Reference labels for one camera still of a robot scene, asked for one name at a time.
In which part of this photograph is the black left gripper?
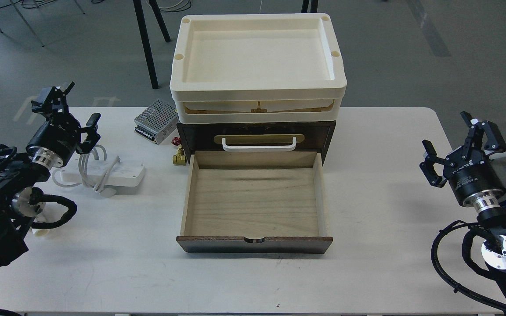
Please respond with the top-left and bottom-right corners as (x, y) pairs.
(26, 82), (101, 166)

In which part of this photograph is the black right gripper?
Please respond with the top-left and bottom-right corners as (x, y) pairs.
(419, 111), (506, 207)

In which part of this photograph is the white power strip with cable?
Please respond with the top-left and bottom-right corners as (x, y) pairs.
(51, 145), (146, 198)

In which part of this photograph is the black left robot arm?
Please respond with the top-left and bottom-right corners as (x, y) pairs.
(0, 82), (101, 267)

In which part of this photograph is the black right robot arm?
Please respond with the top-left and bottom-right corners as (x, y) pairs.
(419, 111), (506, 315)

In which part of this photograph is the metal mesh power supply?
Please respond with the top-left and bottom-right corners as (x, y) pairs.
(134, 99), (179, 145)

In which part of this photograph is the silver valve white fitting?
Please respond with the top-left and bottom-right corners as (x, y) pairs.
(30, 213), (50, 237)

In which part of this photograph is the black table leg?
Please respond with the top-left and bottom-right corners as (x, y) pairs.
(133, 0), (171, 90)

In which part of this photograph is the cream plastic tray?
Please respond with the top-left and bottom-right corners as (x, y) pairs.
(170, 13), (347, 124)

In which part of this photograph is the open wooden drawer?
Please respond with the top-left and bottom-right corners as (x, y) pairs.
(176, 151), (333, 254)

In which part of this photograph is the brass valve red handle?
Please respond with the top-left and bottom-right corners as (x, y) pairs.
(171, 136), (187, 166)

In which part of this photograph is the white cabinet handle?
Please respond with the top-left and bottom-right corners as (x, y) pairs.
(221, 136), (297, 152)

